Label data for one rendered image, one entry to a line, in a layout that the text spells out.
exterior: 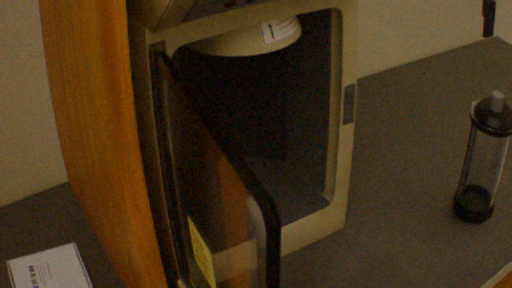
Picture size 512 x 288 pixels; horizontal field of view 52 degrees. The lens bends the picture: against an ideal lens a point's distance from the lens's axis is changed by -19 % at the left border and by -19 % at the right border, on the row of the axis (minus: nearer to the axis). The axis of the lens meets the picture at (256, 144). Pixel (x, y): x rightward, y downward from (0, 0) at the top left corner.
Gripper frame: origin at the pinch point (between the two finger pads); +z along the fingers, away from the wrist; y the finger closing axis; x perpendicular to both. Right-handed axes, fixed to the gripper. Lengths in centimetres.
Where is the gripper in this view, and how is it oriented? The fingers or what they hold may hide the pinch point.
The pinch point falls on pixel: (505, 32)
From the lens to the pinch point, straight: 99.0
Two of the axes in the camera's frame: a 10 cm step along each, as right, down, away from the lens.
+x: 8.6, -3.1, 4.1
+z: 0.2, 8.1, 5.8
